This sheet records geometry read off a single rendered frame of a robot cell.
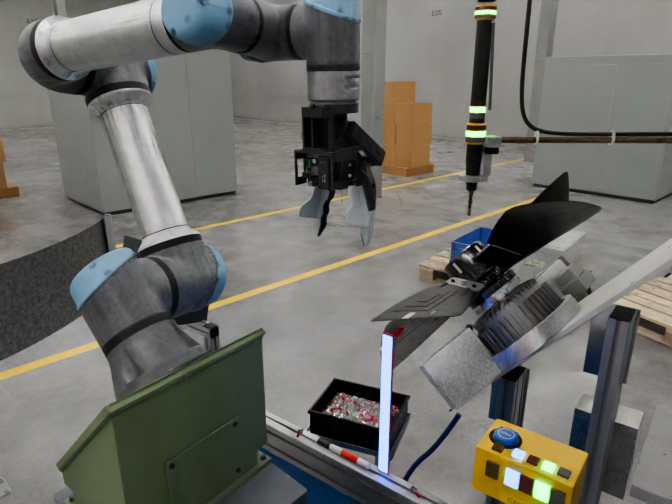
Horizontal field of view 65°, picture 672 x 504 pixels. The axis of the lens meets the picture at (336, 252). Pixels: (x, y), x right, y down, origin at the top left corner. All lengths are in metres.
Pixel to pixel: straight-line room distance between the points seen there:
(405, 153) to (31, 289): 7.70
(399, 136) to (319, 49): 8.89
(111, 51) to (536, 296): 1.01
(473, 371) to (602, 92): 7.47
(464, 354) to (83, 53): 1.00
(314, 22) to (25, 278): 2.06
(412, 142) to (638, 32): 6.26
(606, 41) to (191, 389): 13.60
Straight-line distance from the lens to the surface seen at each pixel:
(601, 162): 8.64
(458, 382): 1.33
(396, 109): 9.61
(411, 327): 1.47
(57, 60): 0.95
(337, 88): 0.75
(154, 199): 0.99
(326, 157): 0.74
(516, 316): 1.32
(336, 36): 0.75
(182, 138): 7.54
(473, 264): 1.36
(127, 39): 0.81
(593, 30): 14.20
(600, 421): 1.49
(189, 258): 0.96
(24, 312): 2.64
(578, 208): 1.21
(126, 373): 0.85
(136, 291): 0.88
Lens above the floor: 1.67
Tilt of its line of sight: 18 degrees down
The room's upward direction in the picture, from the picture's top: straight up
